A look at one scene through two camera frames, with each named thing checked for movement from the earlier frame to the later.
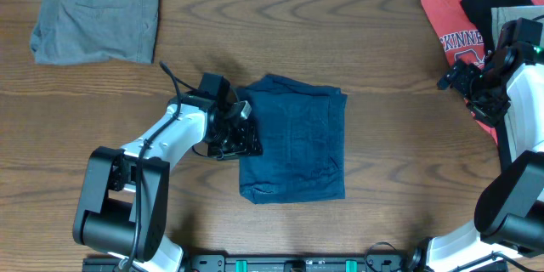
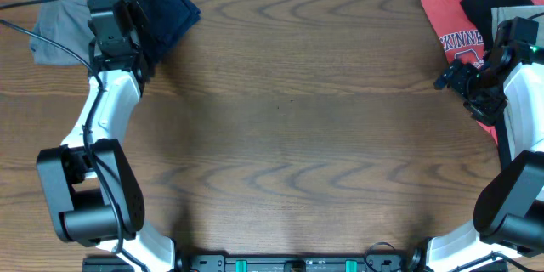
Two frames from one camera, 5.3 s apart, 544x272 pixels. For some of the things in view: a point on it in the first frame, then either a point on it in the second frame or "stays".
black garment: [479, 7] stays
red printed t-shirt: [461, 33] stays
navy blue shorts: [304, 138] -> [169, 10]
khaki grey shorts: [501, 16] stays
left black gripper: [245, 146] -> [136, 12]
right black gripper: [492, 114] stays
